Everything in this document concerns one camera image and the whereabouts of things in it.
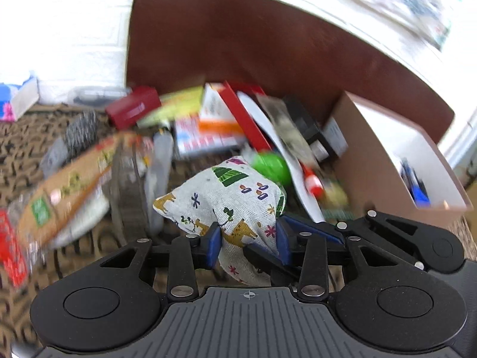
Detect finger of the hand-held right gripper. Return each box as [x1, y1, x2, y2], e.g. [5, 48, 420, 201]
[283, 211, 444, 270]
[244, 244, 299, 282]

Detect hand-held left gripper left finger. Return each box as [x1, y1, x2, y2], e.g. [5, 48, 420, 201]
[100, 222, 224, 303]

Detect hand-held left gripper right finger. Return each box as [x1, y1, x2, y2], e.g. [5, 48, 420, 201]
[276, 218, 377, 302]

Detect printed drawstring pouch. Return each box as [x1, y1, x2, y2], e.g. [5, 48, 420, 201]
[153, 155, 287, 288]

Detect blue pens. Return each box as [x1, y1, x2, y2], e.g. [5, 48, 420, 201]
[400, 158, 431, 206]

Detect brown cardboard box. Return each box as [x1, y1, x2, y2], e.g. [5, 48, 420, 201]
[324, 90, 474, 228]

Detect green edged snack packet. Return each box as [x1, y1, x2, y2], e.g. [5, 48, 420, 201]
[320, 183, 354, 220]

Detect red white bottle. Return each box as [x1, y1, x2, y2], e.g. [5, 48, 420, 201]
[300, 162, 325, 198]

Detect green ball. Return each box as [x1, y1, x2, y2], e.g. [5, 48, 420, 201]
[250, 152, 291, 187]

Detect clear plastic bottle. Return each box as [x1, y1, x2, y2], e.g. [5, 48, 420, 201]
[145, 129, 175, 232]

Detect dried herb bag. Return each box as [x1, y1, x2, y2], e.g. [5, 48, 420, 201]
[256, 95, 315, 163]

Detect black box white label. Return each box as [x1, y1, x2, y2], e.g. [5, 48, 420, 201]
[283, 95, 349, 161]

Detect orange white box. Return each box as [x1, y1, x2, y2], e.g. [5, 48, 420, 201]
[199, 83, 244, 138]

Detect red flat box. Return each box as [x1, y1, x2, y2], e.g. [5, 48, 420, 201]
[218, 81, 274, 152]

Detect yellow green packet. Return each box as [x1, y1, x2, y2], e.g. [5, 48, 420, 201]
[138, 87, 205, 128]

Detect kraft paper packet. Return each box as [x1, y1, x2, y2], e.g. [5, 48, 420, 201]
[17, 132, 125, 249]

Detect dark red box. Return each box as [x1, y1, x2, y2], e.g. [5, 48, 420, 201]
[105, 86, 162, 130]

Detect clear plastic case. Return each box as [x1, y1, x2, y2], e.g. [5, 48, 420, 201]
[69, 86, 132, 106]

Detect red plastic packet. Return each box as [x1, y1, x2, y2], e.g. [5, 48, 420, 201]
[0, 209, 28, 288]

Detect brown wooden headboard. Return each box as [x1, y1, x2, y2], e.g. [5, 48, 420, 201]
[127, 0, 456, 146]

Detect blue tissue packet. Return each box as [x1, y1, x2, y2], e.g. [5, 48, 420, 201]
[0, 76, 40, 122]

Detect floral plastic sheet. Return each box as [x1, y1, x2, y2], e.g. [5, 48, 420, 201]
[317, 0, 453, 51]

